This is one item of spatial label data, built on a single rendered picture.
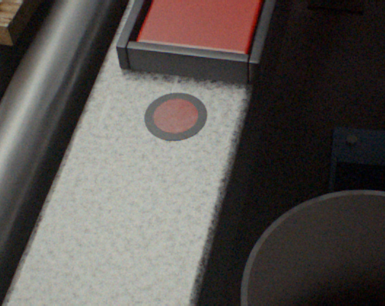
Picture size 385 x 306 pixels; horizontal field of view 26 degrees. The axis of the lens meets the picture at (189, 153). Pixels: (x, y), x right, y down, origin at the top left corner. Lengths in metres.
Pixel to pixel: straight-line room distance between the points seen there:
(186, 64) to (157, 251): 0.11
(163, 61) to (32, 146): 0.08
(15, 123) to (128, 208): 0.08
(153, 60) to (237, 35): 0.05
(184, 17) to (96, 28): 0.06
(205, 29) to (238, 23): 0.02
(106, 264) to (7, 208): 0.06
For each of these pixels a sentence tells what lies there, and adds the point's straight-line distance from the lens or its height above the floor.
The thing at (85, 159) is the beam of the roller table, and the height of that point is 0.92.
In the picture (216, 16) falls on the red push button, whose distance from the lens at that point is 0.44.
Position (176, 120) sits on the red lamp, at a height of 0.92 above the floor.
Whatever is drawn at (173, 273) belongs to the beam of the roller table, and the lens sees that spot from 0.36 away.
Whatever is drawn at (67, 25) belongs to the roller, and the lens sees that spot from 0.47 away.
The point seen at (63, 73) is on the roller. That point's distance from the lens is 0.44.
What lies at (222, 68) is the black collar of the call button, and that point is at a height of 0.92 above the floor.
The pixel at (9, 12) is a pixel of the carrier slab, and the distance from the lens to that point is 0.46.
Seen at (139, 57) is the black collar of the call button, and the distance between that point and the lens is 0.43.
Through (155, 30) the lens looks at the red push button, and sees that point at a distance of 0.44.
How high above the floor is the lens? 1.23
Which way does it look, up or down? 51 degrees down
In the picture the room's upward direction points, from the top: 7 degrees counter-clockwise
